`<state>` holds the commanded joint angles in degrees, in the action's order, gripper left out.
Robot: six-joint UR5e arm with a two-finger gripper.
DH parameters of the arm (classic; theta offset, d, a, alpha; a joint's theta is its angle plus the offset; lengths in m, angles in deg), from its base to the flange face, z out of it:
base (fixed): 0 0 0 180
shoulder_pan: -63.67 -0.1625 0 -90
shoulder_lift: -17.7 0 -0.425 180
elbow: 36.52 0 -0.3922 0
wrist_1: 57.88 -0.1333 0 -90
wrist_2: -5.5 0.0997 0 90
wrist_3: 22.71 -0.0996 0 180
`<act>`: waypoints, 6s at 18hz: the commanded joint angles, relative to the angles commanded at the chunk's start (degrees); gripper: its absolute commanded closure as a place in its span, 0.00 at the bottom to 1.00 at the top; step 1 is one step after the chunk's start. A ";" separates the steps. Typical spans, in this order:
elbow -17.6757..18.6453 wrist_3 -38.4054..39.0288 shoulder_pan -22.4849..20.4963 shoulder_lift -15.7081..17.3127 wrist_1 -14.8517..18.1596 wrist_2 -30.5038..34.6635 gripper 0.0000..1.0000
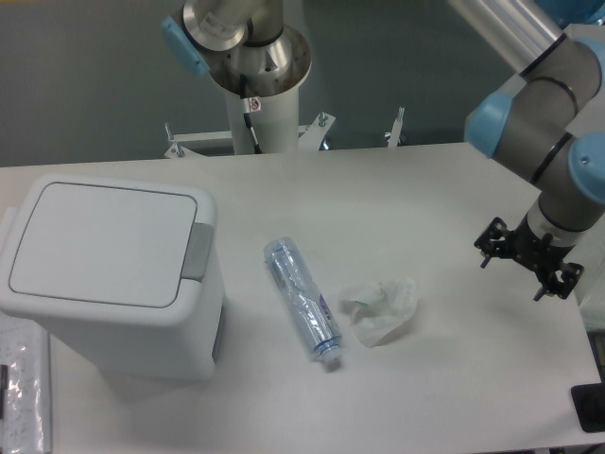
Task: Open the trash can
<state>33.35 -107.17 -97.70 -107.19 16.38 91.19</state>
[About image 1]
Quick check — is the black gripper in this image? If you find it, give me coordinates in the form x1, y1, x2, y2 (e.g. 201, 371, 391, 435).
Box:
474, 217, 584, 301

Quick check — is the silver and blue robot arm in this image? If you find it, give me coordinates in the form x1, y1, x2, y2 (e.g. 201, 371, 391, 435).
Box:
451, 1, 604, 300

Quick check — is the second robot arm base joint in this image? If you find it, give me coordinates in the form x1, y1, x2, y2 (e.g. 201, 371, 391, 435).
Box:
161, 1, 312, 98

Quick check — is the white plastic trash can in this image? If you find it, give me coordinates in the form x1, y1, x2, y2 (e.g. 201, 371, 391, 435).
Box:
1, 174, 225, 380

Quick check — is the white trash can lid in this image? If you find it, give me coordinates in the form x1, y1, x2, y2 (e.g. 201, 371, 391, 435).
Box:
1, 182, 198, 308

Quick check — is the crumpled white plastic wrapper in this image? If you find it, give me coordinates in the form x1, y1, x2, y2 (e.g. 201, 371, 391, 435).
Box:
337, 277, 419, 348

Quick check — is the black device at table edge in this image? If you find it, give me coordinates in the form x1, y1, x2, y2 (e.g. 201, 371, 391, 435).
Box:
571, 383, 604, 433

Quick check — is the crushed clear plastic bottle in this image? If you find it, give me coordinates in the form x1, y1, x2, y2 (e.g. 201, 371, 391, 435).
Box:
263, 237, 342, 371

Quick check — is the grey lid push button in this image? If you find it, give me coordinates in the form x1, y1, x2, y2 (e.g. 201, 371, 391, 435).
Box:
181, 223, 214, 282

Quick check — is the paper sheet in plastic sleeve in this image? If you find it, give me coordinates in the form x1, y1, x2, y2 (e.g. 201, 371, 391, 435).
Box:
1, 314, 53, 453

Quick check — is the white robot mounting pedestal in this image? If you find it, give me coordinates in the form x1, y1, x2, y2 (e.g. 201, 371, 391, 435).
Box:
225, 88, 299, 155

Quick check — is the black cable on pedestal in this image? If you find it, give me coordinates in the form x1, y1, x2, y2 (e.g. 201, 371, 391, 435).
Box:
238, 74, 264, 155

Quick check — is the white pedestal base frame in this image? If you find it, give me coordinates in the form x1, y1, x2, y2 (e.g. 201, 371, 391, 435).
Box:
163, 106, 407, 160

